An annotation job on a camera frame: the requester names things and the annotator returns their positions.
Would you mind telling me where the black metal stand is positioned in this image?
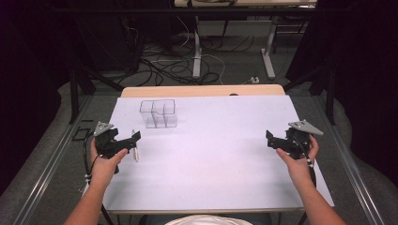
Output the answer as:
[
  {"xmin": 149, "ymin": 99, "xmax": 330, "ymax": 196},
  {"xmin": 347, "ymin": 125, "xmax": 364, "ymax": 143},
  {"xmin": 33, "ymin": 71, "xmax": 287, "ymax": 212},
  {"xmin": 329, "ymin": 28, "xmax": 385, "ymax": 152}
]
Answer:
[
  {"xmin": 69, "ymin": 60, "xmax": 125, "ymax": 125},
  {"xmin": 283, "ymin": 64, "xmax": 337, "ymax": 126}
]

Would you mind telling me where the clear acrylic organizer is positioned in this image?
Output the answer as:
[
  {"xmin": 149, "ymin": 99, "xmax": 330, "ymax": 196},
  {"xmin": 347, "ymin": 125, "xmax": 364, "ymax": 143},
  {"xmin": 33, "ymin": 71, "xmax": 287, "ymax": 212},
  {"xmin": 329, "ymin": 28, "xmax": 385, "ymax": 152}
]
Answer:
[{"xmin": 139, "ymin": 98, "xmax": 178, "ymax": 129}]

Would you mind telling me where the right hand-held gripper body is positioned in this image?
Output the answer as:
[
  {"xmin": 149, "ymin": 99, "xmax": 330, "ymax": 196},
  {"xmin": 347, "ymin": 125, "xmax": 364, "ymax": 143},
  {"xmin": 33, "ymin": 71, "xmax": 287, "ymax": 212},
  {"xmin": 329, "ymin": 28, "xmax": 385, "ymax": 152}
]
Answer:
[{"xmin": 275, "ymin": 119, "xmax": 325, "ymax": 160}]

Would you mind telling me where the white floor cable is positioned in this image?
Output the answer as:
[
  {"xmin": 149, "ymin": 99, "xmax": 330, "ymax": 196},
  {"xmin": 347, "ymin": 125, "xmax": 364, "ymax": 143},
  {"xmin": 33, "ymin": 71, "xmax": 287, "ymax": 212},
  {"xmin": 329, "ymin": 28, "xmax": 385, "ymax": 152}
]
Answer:
[{"xmin": 175, "ymin": 15, "xmax": 227, "ymax": 86}]

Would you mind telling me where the tangle of black floor cables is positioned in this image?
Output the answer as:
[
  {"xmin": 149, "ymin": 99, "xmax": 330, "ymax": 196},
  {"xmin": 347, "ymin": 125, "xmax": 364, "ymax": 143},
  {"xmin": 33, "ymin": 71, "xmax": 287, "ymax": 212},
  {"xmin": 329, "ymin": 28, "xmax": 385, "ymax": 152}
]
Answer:
[{"xmin": 116, "ymin": 34, "xmax": 254, "ymax": 88}]

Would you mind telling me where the white desk leg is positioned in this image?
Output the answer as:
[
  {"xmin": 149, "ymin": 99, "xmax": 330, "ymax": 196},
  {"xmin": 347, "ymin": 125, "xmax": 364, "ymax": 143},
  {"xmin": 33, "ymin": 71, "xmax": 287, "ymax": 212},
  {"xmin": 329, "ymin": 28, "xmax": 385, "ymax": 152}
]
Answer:
[
  {"xmin": 191, "ymin": 15, "xmax": 202, "ymax": 79},
  {"xmin": 260, "ymin": 17, "xmax": 279, "ymax": 80}
]

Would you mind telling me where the white table cover sheet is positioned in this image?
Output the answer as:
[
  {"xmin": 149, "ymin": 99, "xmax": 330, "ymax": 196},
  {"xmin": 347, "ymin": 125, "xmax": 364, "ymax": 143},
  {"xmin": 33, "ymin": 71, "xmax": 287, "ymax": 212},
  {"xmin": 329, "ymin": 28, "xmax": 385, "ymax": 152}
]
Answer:
[{"xmin": 102, "ymin": 95, "xmax": 335, "ymax": 212}]

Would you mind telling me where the black rectangular frame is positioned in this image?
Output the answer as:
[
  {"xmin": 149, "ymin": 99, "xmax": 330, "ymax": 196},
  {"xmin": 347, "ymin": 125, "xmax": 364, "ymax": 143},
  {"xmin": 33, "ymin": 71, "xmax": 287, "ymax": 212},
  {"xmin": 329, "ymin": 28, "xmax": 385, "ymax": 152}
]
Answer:
[{"xmin": 71, "ymin": 127, "xmax": 92, "ymax": 143}]

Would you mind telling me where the person's left hand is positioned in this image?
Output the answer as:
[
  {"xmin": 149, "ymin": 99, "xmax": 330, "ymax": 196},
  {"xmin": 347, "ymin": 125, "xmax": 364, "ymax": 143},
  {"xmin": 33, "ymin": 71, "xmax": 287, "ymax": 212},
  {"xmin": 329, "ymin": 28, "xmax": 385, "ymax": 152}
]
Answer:
[{"xmin": 89, "ymin": 139, "xmax": 130, "ymax": 189}]

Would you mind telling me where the metal floor rail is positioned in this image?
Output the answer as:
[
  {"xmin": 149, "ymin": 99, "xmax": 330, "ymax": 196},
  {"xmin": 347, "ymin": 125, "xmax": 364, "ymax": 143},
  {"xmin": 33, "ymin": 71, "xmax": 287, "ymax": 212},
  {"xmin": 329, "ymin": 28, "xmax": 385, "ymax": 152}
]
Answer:
[
  {"xmin": 12, "ymin": 95, "xmax": 95, "ymax": 225},
  {"xmin": 314, "ymin": 95, "xmax": 388, "ymax": 225}
]

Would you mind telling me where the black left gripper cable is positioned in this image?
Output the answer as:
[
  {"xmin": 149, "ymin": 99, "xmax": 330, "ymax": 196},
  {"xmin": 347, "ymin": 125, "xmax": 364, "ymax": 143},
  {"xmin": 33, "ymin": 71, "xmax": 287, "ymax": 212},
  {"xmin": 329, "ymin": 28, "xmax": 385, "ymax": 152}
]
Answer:
[{"xmin": 82, "ymin": 132, "xmax": 116, "ymax": 225}]

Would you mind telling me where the person's white shirt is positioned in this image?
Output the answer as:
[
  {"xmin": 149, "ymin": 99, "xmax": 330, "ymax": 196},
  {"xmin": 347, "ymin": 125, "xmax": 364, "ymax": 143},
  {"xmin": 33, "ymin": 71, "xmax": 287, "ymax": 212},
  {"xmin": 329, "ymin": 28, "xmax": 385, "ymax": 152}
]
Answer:
[{"xmin": 164, "ymin": 214, "xmax": 253, "ymax": 225}]

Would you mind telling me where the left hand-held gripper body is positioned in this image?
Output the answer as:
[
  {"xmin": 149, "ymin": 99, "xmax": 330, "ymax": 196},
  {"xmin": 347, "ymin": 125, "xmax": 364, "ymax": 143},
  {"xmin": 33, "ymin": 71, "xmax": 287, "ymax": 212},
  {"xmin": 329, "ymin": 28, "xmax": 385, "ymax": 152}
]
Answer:
[{"xmin": 93, "ymin": 121, "xmax": 132, "ymax": 159}]

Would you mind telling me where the person's right hand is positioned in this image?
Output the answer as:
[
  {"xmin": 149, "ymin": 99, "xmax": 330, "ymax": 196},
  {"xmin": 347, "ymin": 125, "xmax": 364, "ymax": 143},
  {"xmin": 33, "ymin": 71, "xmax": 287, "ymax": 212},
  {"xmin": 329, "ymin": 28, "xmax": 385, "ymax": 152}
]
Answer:
[{"xmin": 275, "ymin": 134, "xmax": 320, "ymax": 186}]

